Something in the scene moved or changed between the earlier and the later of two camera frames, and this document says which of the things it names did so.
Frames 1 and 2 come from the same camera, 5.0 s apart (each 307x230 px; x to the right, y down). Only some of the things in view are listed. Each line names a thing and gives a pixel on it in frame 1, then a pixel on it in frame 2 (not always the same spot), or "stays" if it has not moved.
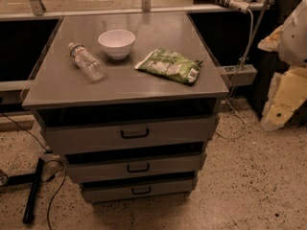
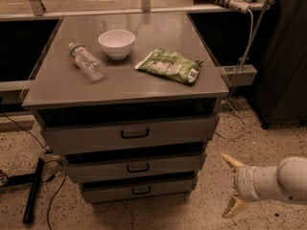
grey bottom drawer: x=137 y=190 stays
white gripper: x=295 y=38 -> x=246 y=182
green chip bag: x=173 y=64 stays
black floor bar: x=28 y=216 stays
